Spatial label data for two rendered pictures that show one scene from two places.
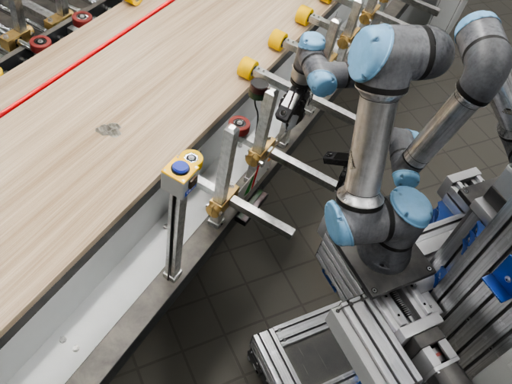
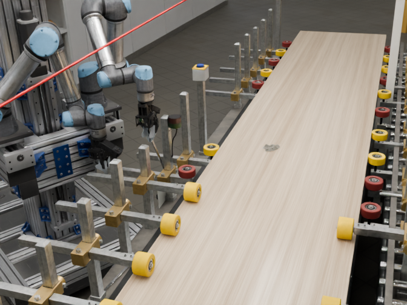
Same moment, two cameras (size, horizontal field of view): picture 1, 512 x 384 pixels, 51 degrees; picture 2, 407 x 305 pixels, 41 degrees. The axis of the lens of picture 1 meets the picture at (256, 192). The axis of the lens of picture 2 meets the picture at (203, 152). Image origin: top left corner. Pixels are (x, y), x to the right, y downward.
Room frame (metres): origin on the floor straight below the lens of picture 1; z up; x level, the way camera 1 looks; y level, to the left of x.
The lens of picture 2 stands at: (3.70, 0.21, 2.11)
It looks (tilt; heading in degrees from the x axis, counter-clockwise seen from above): 26 degrees down; 180
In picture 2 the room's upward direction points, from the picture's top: 2 degrees counter-clockwise
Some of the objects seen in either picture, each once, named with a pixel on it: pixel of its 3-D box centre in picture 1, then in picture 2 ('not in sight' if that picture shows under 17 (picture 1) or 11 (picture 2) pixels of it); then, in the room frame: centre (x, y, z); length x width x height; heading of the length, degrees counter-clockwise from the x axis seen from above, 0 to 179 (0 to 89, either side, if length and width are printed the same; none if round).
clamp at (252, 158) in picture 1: (259, 150); (168, 175); (1.38, 0.02, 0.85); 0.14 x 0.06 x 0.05; 161
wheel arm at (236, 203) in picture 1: (237, 203); (175, 160); (1.14, 0.05, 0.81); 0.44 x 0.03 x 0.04; 71
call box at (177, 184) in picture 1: (179, 178); (200, 73); (0.87, 0.20, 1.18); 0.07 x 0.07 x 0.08; 71
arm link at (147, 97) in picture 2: (302, 72); (146, 95); (1.35, -0.05, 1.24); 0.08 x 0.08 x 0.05
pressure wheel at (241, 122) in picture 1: (238, 132); (187, 178); (1.43, 0.12, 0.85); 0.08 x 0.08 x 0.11
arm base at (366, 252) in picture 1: (388, 241); (92, 97); (0.92, -0.39, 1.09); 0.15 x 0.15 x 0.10
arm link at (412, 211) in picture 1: (402, 216); (91, 75); (0.91, -0.38, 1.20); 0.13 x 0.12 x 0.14; 114
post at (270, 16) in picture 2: not in sight; (270, 38); (-0.77, 0.77, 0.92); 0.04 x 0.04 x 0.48; 71
